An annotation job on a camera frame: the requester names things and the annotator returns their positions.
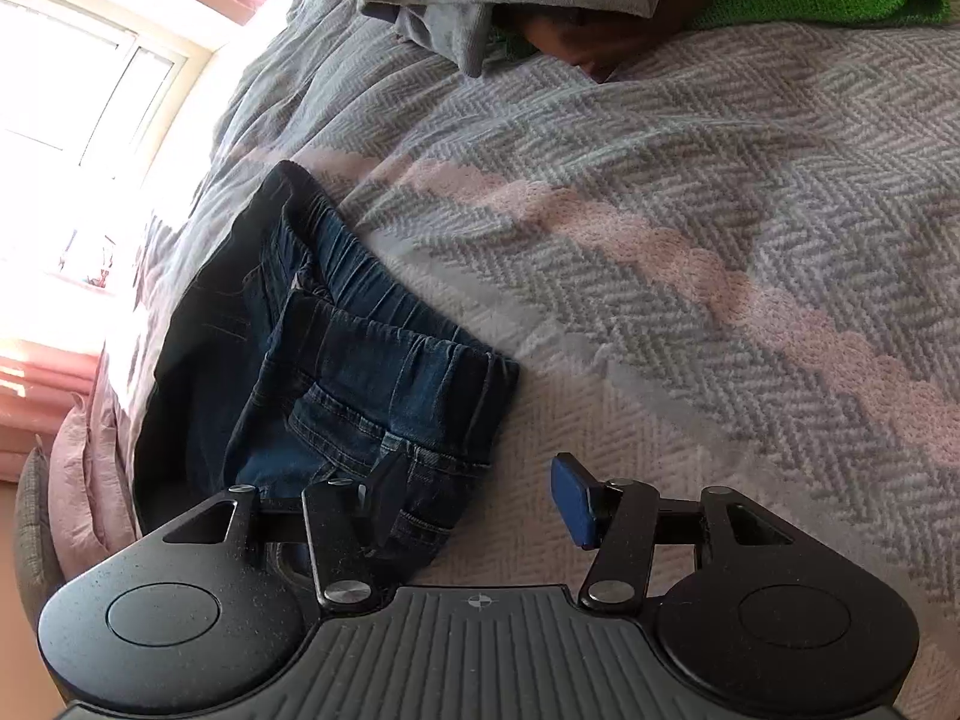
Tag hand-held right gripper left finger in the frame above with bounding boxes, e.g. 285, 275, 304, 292
161, 456, 410, 612

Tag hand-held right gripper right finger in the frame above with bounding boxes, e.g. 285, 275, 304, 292
550, 454, 796, 612

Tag dark blue denim pants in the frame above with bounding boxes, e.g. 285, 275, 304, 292
133, 160, 521, 567

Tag pink pillow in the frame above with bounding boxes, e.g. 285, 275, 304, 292
49, 390, 143, 578

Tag grey checked pillow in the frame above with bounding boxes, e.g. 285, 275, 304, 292
15, 446, 70, 625

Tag pink and grey duvet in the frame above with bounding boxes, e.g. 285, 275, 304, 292
101, 0, 601, 428

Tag brown garment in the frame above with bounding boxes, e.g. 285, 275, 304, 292
521, 0, 766, 83

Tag window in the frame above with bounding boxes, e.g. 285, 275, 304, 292
0, 0, 218, 293

